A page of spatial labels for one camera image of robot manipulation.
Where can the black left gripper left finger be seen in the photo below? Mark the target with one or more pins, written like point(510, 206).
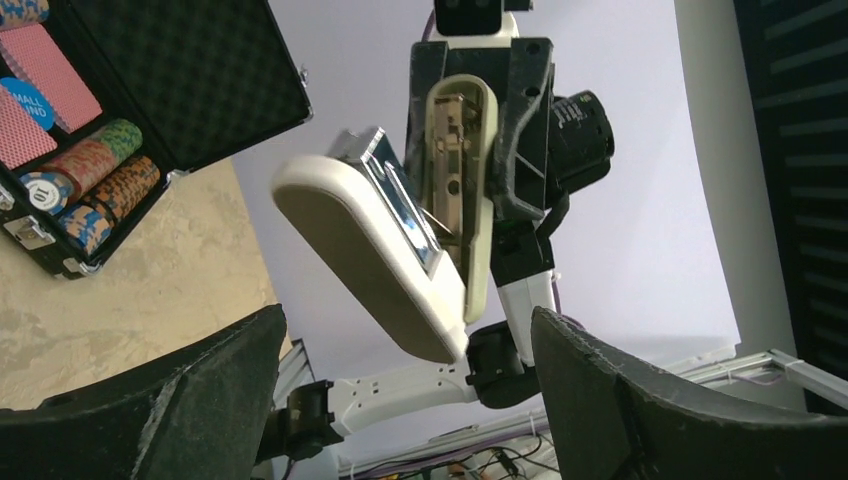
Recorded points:
point(196, 413)

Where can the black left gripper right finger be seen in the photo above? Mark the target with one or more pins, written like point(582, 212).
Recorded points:
point(615, 416)

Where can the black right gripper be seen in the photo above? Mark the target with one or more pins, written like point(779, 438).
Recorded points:
point(523, 178)

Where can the beige green stapler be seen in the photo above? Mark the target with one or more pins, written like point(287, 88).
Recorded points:
point(418, 263)

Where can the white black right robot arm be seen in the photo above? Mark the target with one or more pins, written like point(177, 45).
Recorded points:
point(498, 368)

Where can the black poker chip case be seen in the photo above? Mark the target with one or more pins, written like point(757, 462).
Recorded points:
point(104, 104)

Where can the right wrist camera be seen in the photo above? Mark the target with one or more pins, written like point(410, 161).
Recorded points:
point(468, 24)

